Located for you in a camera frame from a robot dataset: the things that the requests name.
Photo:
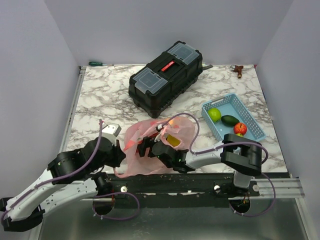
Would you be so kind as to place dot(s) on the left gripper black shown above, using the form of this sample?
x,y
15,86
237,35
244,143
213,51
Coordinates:
x,y
119,156

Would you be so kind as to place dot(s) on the black plastic toolbox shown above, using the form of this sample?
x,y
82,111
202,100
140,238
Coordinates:
x,y
161,81

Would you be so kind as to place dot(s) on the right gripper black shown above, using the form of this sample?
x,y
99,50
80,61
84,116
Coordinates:
x,y
150,142

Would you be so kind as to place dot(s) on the red fake grapes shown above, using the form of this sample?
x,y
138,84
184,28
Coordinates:
x,y
132,144

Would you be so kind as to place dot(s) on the grey tool behind toolbox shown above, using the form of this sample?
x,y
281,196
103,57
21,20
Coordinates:
x,y
206,67

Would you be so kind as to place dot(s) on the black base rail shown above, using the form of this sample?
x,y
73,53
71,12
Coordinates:
x,y
174,191

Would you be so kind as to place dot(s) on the pink plastic bag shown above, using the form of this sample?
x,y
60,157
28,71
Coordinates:
x,y
135,165

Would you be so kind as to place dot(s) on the yellow fake lemon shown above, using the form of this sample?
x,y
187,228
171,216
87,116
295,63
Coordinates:
x,y
173,140

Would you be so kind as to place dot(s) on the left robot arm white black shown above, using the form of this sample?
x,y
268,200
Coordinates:
x,y
71,176

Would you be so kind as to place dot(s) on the red fake apple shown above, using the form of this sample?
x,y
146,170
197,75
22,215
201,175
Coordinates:
x,y
240,129

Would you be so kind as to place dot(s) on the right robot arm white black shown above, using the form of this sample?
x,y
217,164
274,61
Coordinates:
x,y
243,155

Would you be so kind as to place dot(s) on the green handled screwdriver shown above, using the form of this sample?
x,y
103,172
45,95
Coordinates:
x,y
98,64

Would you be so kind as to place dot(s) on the dark green fake avocado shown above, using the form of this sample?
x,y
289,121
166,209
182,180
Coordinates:
x,y
229,120

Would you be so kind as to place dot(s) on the blue plastic basket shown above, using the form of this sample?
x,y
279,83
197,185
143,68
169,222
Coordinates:
x,y
232,109

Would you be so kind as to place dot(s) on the green fake apple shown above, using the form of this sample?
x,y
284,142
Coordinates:
x,y
214,114

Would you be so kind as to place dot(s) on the yellow fake pear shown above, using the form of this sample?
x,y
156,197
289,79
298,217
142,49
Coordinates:
x,y
174,122

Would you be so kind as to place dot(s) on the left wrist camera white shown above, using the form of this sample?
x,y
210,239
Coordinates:
x,y
110,129

